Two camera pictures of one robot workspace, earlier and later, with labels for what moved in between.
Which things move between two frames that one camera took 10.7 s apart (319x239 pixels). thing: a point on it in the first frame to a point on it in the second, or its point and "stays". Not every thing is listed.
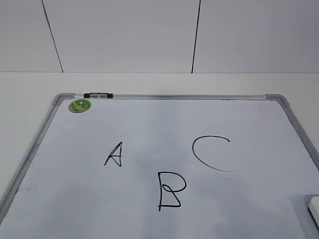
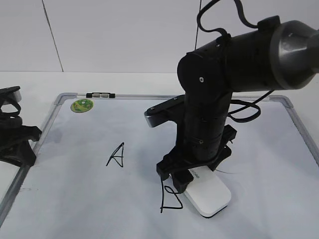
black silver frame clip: (98, 95) stays
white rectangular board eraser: (312, 201) to (207, 193)
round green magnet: (79, 105) stays
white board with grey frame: (101, 166) stays
